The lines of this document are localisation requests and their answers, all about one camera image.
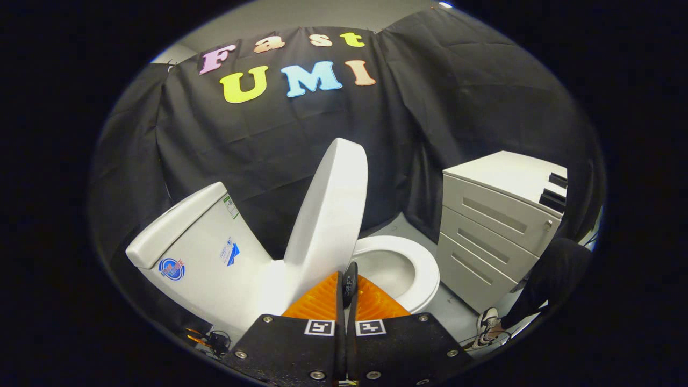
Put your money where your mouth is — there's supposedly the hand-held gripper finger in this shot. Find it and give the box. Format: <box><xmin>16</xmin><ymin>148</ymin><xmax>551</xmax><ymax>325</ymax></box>
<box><xmin>346</xmin><ymin>274</ymin><xmax>475</xmax><ymax>387</ymax></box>
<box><xmin>220</xmin><ymin>271</ymin><xmax>347</xmax><ymax>387</ymax></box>

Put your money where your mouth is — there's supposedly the white toilet lid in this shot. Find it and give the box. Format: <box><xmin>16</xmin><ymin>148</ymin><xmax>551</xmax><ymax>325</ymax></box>
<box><xmin>283</xmin><ymin>138</ymin><xmax>369</xmax><ymax>312</ymax></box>

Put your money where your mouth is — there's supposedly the white toilet seat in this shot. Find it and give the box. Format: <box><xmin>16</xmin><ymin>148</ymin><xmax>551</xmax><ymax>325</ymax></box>
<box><xmin>352</xmin><ymin>235</ymin><xmax>441</xmax><ymax>314</ymax></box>

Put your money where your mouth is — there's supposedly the white ceramic toilet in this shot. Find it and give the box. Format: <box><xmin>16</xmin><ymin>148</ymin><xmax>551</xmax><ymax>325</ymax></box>
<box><xmin>125</xmin><ymin>182</ymin><xmax>440</xmax><ymax>345</ymax></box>

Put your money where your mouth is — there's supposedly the white and black sneaker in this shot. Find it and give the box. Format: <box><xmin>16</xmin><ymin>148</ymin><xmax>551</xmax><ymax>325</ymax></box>
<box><xmin>472</xmin><ymin>307</ymin><xmax>509</xmax><ymax>351</ymax></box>

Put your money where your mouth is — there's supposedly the white drawer cabinet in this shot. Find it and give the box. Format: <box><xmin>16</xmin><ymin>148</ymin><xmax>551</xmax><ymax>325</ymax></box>
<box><xmin>434</xmin><ymin>150</ymin><xmax>569</xmax><ymax>315</ymax></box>

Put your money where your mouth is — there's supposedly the person's leg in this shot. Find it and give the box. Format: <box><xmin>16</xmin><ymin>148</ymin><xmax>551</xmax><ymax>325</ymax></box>
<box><xmin>508</xmin><ymin>238</ymin><xmax>593</xmax><ymax>328</ymax></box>

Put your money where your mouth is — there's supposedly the black backdrop cloth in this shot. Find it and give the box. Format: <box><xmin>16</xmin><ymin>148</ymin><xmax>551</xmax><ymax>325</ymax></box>
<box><xmin>89</xmin><ymin>5</ymin><xmax>608</xmax><ymax>334</ymax></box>

